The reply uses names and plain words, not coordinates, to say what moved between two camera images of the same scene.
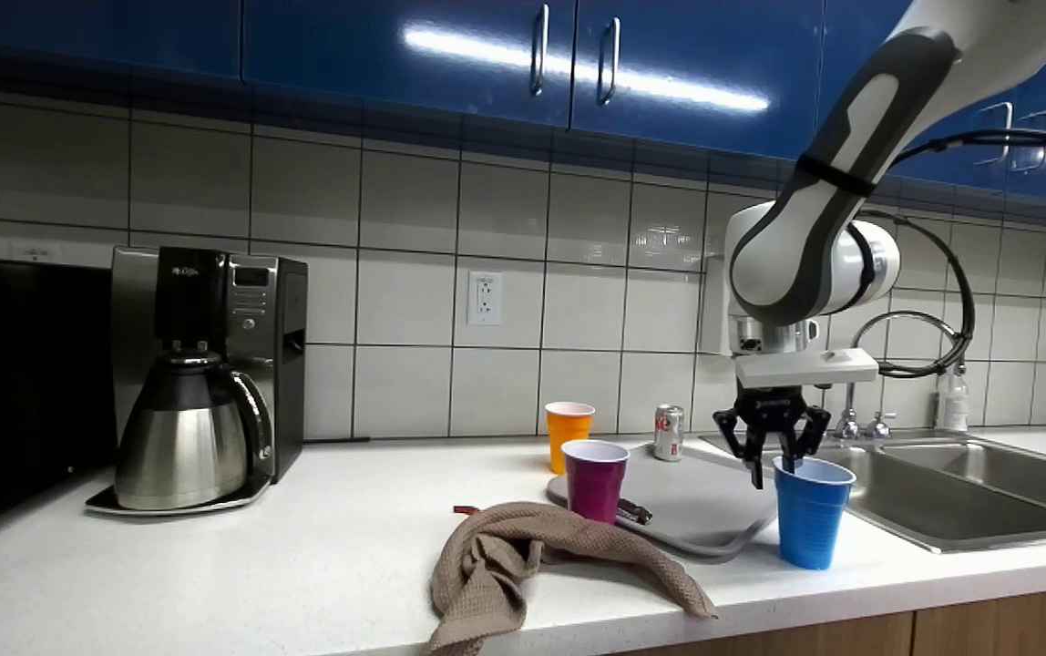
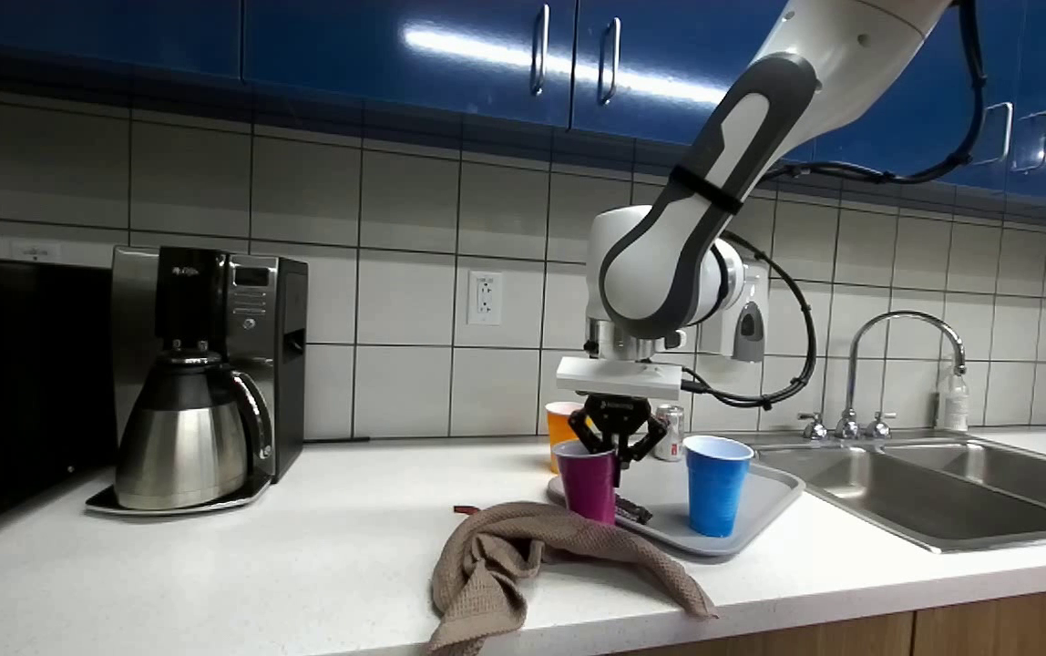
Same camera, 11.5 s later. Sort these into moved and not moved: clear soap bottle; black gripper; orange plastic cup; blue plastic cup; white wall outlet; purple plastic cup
Moved: black gripper; blue plastic cup
Not moved: white wall outlet; purple plastic cup; clear soap bottle; orange plastic cup
